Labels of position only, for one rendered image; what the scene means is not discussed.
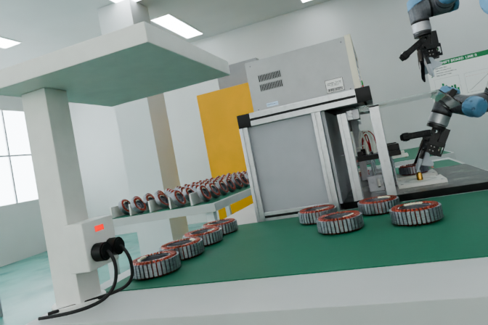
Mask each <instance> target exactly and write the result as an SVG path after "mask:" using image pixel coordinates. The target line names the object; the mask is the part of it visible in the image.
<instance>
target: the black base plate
mask: <svg viewBox="0 0 488 325"><path fill-rule="evenodd" d="M434 170H435V171H436V172H437V173H438V175H439V174H441V175H443V176H444V177H445V178H447V180H448V182H444V183H440V184H430V185H425V186H416V187H411V188H406V189H399V187H398V185H395V186H396V192H397V195H396V196H398V197H399V201H400V202H404V201H409V200H414V199H424V198H429V197H440V196H445V195H451V194H460V193H466V192H475V191H481V190H486V189H488V171H487V170H483V169H481V168H477V167H474V166H472V165H468V164H460V165H452V166H447V167H443V168H434ZM361 185H362V191H363V195H364V199H365V198H370V197H376V196H377V197H378V196H382V195H383V196H384V195H387V194H386V187H385V190H382V191H376V192H370V188H369V184H368V180H364V181H363V180H361ZM359 201H360V200H358V201H354V198H353V194H352V190H350V192H349V193H348V195H347V197H346V199H345V201H344V202H343V206H344V210H347V209H352V208H358V205H357V203H358V202H359Z"/></svg>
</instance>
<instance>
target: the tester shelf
mask: <svg viewBox="0 0 488 325"><path fill-rule="evenodd" d="M368 104H373V98H372V95H371V92H370V86H364V87H360V88H357V89H352V90H348V91H342V92H339V93H336V94H330V95H327V96H321V97H317V98H313V99H308V100H305V101H301V102H296V103H292V104H287V105H283V106H279V107H273V108H270V109H267V110H261V111H258V112H252V113H248V114H244V115H238V116H237V122H238V127H239V129H241V128H249V127H252V126H258V125H262V124H265V123H271V122H275V121H279V120H285V119H288V118H294V117H298V116H302V115H308V114H311V113H313V112H319V111H320V112H322V111H326V112H328V113H330V114H332V115H335V116H337V115H336V114H337V113H340V112H345V111H349V110H351V109H352V108H354V107H361V106H365V105H368ZM367 113H370V111H366V112H360V113H359V114H360V115H364V114H367Z"/></svg>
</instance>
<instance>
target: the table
mask: <svg viewBox="0 0 488 325"><path fill-rule="evenodd" d="M235 187H236V188H237V189H236V188H235ZM193 192H197V194H198V196H199V197H200V198H201V199H202V201H204V202H200V203H198V204H196V205H192V206H191V204H190V197H189V194H191V193H193ZM182 193H183V194H182ZM220 193H221V195H220ZM165 194H166V195H167V196H168V197H171V199H172V201H174V204H175V205H177V206H178V207H175V208H173V209H170V207H169V203H168V197H167V196H166V195H165ZM251 195H252V194H251V187H250V184H249V179H248V171H243V172H239V171H238V172H236V173H233V174H231V173H228V174H227V175H224V174H223V175H222V176H217V177H216V178H213V177H211V178H210V179H207V178H206V179H205V180H203V181H201V180H199V181H198V182H192V183H191V184H190V185H189V184H184V185H183V186H177V187H176V188H175V189H174V190H173V189H169V188H167V189H166V190H165V191H164V193H163V192H162V191H161V190H157V192H156V193H155V197H154V196H153V195H152V194H150V193H146V194H145V195H144V196H143V201H142V199H141V198H140V197H138V196H134V197H133V198H132V199H131V202H129V201H128V200H127V199H122V200H121V201H120V202H119V203H118V207H119V209H120V210H121V212H122V213H123V214H125V215H122V216H119V217H117V218H113V226H114V227H116V226H125V225H131V224H135V223H144V222H150V221H159V220H163V219H169V218H177V217H182V216H187V215H196V214H201V213H206V217H207V221H208V222H211V221H217V220H218V218H217V213H216V211H217V210H220V209H222V208H224V207H225V209H226V213H227V217H228V216H230V215H232V211H231V207H230V205H231V204H233V203H235V202H237V201H239V200H242V199H244V198H246V197H248V196H251ZM211 197H213V198H211ZM152 199H154V200H155V201H156V203H157V204H158V205H159V206H160V207H162V209H159V210H156V211H154V212H151V213H150V210H146V209H147V207H148V208H149V206H148V201H150V200H152ZM186 199H187V201H189V203H187V204H186ZM129 204H131V207H132V209H133V210H134V211H135V212H137V214H135V215H130V212H129ZM146 206H147V207H146ZM108 269H109V273H110V279H112V278H114V266H113V262H111V263H108Z"/></svg>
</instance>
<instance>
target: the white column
mask: <svg viewBox="0 0 488 325"><path fill-rule="evenodd" d="M97 12H98V17H99V24H100V29H101V33H102V35H105V34H107V33H110V32H113V31H115V30H119V29H121V28H125V27H128V26H130V25H134V24H137V23H139V22H143V21H145V22H147V23H149V24H150V16H149V12H148V8H147V7H145V6H143V5H142V4H140V3H138V2H135V1H133V0H123V1H120V2H117V3H112V4H109V5H107V6H104V7H101V8H99V9H97ZM115 114H116V118H117V123H118V130H119V135H120V139H121V146H122V151H123V158H124V163H125V167H126V175H127V179H128V184H129V191H130V196H131V199H132V198H133V197H134V196H138V197H140V198H141V199H143V196H144V195H145V194H146V193H150V194H152V195H153V196H155V193H156V192H157V190H161V191H162V192H163V193H164V191H165V190H166V189H167V188H169V189H173V190H174V189H175V188H176V187H177V186H181V185H180V181H179V174H178V170H177V165H176V158H175V154H174V146H173V142H172V138H171V130H170V126H169V122H168V115H167V110H166V103H165V99H164V95H163V93H162V94H157V95H154V96H149V97H146V98H143V99H138V100H135V101H132V102H127V103H124V104H120V105H116V106H115ZM135 224H136V229H137V236H138V240H139V248H140V252H141V256H143V255H147V254H150V253H152V254H153V253H154V252H160V251H159V248H160V247H161V246H162V245H163V244H166V243H169V242H172V241H175V240H176V241H177V240H178V239H179V241H180V239H183V236H184V235H185V234H186V233H187V232H189V229H188V225H187V217H186V216H182V217H177V218H169V219H163V220H159V221H150V222H144V223H135Z"/></svg>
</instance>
